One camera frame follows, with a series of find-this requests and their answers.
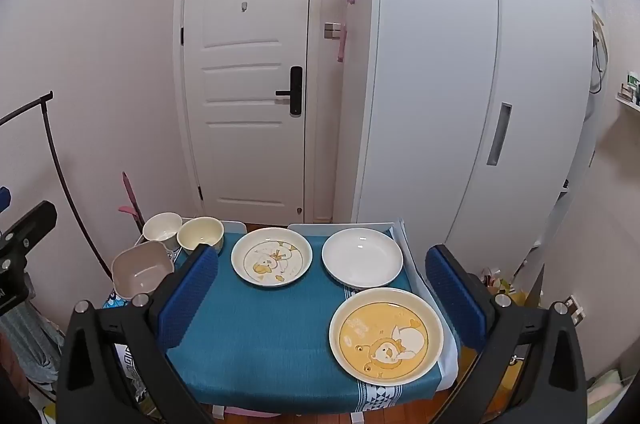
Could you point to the dark triangular stand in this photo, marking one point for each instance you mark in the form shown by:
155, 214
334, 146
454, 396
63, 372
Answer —
536, 289

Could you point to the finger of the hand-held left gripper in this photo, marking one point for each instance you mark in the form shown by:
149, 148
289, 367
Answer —
30, 221
4, 199

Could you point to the blue patterned bag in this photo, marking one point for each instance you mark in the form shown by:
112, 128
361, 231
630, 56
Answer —
116, 301

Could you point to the pale green cushion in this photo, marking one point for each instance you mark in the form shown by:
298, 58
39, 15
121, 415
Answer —
605, 391

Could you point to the plain white plate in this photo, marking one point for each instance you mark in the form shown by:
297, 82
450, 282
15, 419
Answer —
361, 254

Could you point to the small items on wall shelf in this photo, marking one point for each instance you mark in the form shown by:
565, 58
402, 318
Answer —
631, 88

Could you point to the white panelled door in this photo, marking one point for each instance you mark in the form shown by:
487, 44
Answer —
240, 104

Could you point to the white round bowl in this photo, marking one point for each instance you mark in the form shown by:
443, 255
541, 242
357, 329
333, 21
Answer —
160, 226

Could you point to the grey hanging cloth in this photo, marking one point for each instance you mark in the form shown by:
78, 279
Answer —
30, 339

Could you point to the grey wall switch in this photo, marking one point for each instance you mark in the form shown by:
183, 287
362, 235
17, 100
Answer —
331, 30

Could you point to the white wall shelf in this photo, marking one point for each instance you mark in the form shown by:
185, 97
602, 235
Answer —
629, 104

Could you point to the yellow plate with lion print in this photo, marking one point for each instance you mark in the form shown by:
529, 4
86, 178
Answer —
385, 336

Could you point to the beige square plastic bowl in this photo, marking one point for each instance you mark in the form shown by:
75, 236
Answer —
142, 266

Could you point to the white wall socket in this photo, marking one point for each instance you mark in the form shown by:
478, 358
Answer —
576, 308

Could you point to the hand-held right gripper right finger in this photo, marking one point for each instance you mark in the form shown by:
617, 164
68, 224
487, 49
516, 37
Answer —
455, 299

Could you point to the box with key pattern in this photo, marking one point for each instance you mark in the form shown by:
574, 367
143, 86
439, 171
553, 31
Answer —
131, 374

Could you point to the black clothes rack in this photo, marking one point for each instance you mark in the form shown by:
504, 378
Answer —
50, 139

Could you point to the pink shoehorn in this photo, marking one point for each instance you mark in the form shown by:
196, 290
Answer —
342, 46

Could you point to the teal tablecloth with patterned band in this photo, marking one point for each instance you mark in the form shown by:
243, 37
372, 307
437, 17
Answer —
260, 329

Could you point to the cream plate with duck print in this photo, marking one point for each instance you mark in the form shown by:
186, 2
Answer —
272, 256

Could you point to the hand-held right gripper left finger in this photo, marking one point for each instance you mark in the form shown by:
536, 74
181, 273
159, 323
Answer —
187, 299

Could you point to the cream bowl with yellow print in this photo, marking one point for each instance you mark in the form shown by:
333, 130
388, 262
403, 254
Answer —
200, 234

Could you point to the white wardrobe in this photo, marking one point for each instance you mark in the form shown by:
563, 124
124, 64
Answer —
425, 79

